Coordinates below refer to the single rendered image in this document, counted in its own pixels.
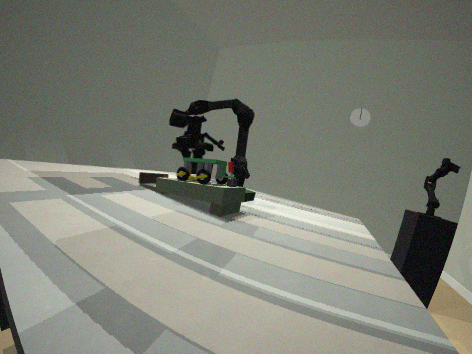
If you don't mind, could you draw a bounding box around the pale green ramp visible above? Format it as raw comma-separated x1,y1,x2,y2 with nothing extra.
138,172,246,218

